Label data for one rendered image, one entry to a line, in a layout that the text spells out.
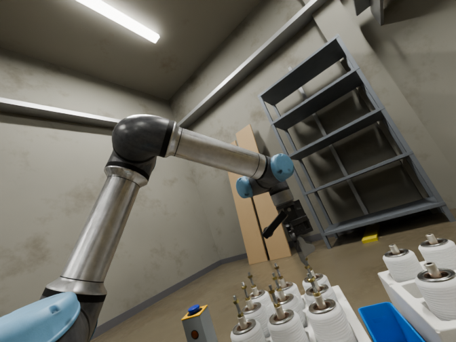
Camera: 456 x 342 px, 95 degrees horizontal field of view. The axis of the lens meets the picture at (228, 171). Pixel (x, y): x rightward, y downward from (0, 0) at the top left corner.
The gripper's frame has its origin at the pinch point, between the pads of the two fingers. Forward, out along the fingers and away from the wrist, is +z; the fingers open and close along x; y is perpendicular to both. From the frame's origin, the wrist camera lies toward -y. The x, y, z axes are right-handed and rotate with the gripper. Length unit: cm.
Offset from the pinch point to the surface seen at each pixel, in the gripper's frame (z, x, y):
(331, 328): 12.7, -16.5, 0.2
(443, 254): 11.9, 5.4, 41.8
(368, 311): 24.2, 10.5, 14.0
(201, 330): 7.9, -9.3, -38.1
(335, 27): -192, 160, 142
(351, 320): 16.7, -7.4, 6.2
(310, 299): 10.3, -3.5, -2.4
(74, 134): -201, 127, -212
